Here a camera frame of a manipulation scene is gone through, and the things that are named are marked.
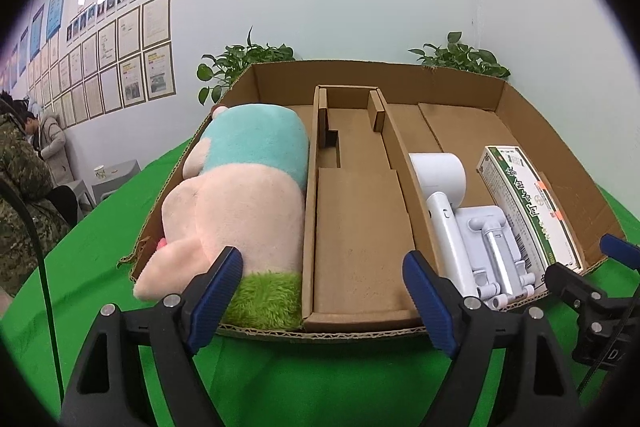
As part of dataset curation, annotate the green and white carton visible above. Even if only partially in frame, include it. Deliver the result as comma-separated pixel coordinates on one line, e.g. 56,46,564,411
475,145,585,275

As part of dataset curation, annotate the white folding phone stand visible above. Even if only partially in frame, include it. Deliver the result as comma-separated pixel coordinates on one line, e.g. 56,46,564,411
456,205,551,312

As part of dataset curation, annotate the group of framed wall certificates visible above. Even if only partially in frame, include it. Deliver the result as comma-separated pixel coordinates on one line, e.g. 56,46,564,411
25,0,177,132

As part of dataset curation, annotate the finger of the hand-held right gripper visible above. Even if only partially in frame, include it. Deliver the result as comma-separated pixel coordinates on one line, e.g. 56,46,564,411
544,263,621,358
599,233,640,269

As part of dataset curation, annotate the white hair dryer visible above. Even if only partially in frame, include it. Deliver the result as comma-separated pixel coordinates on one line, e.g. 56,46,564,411
409,152,481,300

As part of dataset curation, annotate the cardboard divider insert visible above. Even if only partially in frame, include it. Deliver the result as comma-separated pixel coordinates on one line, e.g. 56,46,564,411
301,84,441,334

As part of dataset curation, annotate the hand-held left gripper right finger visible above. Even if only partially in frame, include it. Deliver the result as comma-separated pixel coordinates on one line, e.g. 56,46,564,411
401,249,583,427

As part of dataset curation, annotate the thick black cable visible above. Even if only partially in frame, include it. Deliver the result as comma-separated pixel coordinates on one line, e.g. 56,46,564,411
0,179,66,400

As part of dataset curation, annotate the tall leafy potted plant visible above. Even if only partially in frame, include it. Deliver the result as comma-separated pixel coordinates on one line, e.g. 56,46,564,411
196,27,297,106

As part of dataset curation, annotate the large cardboard box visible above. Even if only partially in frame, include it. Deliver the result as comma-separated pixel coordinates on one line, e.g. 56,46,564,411
117,59,628,344

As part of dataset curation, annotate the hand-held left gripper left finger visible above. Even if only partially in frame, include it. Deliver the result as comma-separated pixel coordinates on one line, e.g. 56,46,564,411
60,246,245,427

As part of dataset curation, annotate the pink and teal plush toy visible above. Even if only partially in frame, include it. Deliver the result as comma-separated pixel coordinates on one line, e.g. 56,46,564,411
132,103,310,330

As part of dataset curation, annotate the low leafy potted plant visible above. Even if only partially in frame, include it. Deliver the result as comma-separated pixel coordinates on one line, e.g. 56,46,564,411
407,32,512,80

